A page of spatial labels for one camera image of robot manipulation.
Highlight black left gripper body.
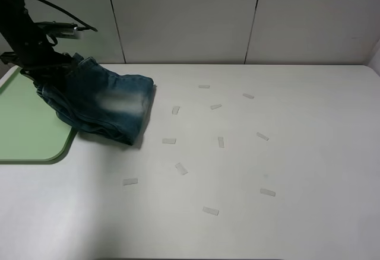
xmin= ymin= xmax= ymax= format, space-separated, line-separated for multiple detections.
xmin=5 ymin=23 xmax=64 ymax=70

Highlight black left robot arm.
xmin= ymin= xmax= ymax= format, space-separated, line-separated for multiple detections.
xmin=1 ymin=0 xmax=77 ymax=90

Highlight light green plastic tray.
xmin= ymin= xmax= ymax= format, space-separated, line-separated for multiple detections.
xmin=1 ymin=66 xmax=76 ymax=164

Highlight clear tape strip top right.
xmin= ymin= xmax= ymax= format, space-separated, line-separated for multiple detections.
xmin=242 ymin=93 xmax=254 ymax=99

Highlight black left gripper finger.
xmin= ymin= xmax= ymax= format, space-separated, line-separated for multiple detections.
xmin=44 ymin=53 xmax=78 ymax=75
xmin=1 ymin=51 xmax=42 ymax=88

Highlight clear tape strip upper right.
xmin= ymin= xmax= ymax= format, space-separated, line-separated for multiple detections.
xmin=256 ymin=132 xmax=269 ymax=141

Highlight clear tape strip upper centre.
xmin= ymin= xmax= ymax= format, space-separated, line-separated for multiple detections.
xmin=210 ymin=104 xmax=221 ymax=110

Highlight children's blue denim shorts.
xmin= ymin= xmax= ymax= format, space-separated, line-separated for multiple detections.
xmin=35 ymin=53 xmax=155 ymax=145

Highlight clear tape strip middle upright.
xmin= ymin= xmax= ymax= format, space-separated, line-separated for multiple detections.
xmin=218 ymin=137 xmax=224 ymax=148

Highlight clear tape strip upright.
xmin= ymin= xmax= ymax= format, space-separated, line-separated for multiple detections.
xmin=172 ymin=106 xmax=180 ymax=115
xmin=218 ymin=137 xmax=224 ymax=148

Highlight clear tape strip centre left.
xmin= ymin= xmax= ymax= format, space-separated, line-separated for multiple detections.
xmin=162 ymin=138 xmax=176 ymax=144

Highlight black left camera cable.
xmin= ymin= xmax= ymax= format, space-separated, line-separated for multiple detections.
xmin=19 ymin=0 xmax=99 ymax=33

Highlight clear tape strip upright centre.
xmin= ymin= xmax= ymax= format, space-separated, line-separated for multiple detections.
xmin=172 ymin=106 xmax=180 ymax=115

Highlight clear tape strip lower right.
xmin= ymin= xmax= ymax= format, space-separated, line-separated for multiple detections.
xmin=259 ymin=188 xmax=276 ymax=197

